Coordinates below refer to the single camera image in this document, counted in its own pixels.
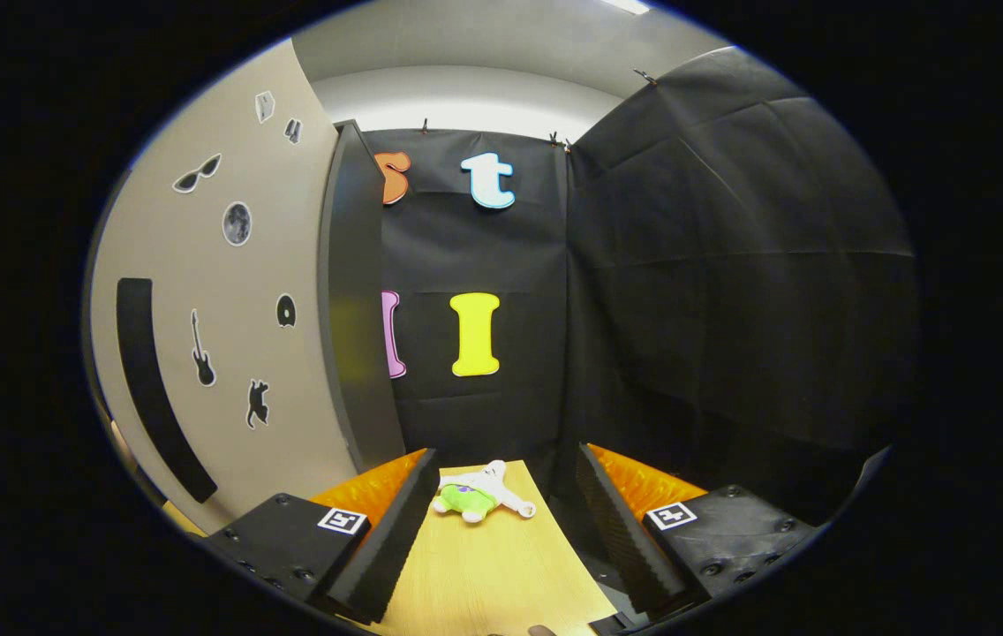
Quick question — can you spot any green white plush toy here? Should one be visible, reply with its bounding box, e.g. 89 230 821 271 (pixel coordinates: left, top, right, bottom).
431 459 538 525

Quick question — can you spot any black backdrop cloth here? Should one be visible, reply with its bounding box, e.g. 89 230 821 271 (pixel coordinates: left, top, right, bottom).
360 44 922 531

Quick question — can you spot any beige cabinet door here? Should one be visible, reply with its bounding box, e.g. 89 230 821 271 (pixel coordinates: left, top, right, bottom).
88 37 361 535

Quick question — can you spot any black cabinet door handle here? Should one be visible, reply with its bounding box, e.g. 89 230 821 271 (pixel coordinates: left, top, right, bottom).
116 277 218 504

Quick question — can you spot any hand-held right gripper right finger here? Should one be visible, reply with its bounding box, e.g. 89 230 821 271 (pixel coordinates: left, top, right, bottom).
574 442 820 619

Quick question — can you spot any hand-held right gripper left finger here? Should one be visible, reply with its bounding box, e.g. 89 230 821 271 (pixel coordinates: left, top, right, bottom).
206 448 441 625

